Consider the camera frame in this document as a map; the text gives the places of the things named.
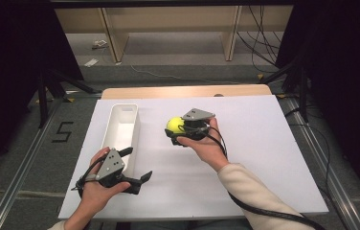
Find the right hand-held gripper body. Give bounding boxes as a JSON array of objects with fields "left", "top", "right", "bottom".
[{"left": 181, "top": 107, "right": 216, "bottom": 142}]

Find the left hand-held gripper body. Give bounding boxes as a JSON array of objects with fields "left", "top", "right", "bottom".
[{"left": 95, "top": 147, "right": 128, "bottom": 189}]

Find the yellow ball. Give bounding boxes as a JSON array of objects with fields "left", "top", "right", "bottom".
[{"left": 166, "top": 116, "right": 188, "bottom": 135}]

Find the person's right hand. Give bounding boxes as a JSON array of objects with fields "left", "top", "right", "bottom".
[{"left": 175, "top": 117, "right": 231, "bottom": 173}]

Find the person's left hand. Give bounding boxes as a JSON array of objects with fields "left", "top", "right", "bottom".
[{"left": 78, "top": 146, "right": 132, "bottom": 210}]

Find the white plastic bin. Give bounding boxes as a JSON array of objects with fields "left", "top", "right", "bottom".
[{"left": 100, "top": 103, "right": 142, "bottom": 178}]

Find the light wooden table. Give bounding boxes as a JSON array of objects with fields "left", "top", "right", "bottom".
[{"left": 100, "top": 83, "right": 273, "bottom": 101}]

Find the white foam board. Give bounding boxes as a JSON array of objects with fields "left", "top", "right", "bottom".
[{"left": 57, "top": 94, "right": 329, "bottom": 221}]

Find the white paper scrap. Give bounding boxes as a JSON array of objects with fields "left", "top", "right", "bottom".
[
  {"left": 83, "top": 57, "right": 101, "bottom": 68},
  {"left": 91, "top": 39, "right": 110, "bottom": 51}
]

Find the black tripod stand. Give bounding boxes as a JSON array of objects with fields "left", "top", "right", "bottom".
[
  {"left": 259, "top": 53, "right": 310, "bottom": 125},
  {"left": 34, "top": 67, "right": 103, "bottom": 129}
]

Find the light wooden bench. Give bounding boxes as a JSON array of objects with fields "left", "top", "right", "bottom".
[{"left": 55, "top": 4, "right": 295, "bottom": 64}]

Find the dark curtain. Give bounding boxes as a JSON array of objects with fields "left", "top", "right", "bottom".
[
  {"left": 275, "top": 0, "right": 360, "bottom": 203},
  {"left": 0, "top": 0, "right": 85, "bottom": 188}
]

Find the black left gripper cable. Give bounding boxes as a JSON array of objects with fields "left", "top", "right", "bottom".
[{"left": 70, "top": 152, "right": 109, "bottom": 199}]

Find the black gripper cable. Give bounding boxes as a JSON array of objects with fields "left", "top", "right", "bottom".
[
  {"left": 204, "top": 126, "right": 328, "bottom": 230},
  {"left": 70, "top": 152, "right": 109, "bottom": 199}
]

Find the white floor cable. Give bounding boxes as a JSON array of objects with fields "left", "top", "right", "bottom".
[{"left": 129, "top": 64, "right": 243, "bottom": 86}]

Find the aluminium floor rail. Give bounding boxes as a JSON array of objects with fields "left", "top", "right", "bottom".
[
  {"left": 282, "top": 95, "right": 360, "bottom": 230},
  {"left": 0, "top": 98, "right": 71, "bottom": 230}
]

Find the bundle of black cables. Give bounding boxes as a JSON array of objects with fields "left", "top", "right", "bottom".
[{"left": 236, "top": 4, "right": 285, "bottom": 75}]

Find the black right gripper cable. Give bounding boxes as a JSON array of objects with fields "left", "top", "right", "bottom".
[{"left": 204, "top": 126, "right": 328, "bottom": 230}]

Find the black floor cable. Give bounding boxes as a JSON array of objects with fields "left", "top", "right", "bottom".
[{"left": 286, "top": 104, "right": 344, "bottom": 226}]

